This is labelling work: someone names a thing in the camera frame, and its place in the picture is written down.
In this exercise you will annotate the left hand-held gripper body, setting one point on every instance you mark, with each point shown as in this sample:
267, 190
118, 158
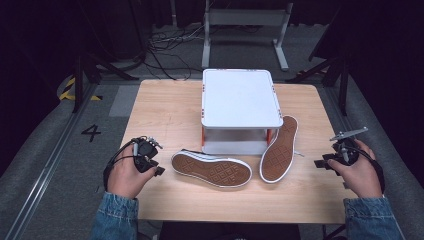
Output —
145, 153

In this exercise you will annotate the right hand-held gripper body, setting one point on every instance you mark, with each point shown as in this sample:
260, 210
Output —
346, 146

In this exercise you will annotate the black canvas sneaker brown sole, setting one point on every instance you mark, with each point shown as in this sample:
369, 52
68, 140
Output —
213, 170
279, 151

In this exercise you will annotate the white two-tier shoe rack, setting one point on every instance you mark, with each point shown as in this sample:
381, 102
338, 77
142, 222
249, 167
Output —
240, 100

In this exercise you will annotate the person's left hand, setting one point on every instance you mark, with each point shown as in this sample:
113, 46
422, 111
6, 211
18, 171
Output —
125, 176

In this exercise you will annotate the person's right hand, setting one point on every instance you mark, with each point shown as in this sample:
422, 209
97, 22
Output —
361, 175

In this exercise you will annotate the black metal stand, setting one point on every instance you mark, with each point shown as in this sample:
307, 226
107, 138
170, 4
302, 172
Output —
81, 78
340, 76

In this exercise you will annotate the grey metal floor rail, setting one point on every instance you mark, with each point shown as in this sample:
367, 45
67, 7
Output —
43, 173

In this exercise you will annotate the white metal stand frame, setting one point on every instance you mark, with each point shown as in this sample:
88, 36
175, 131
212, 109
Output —
245, 18

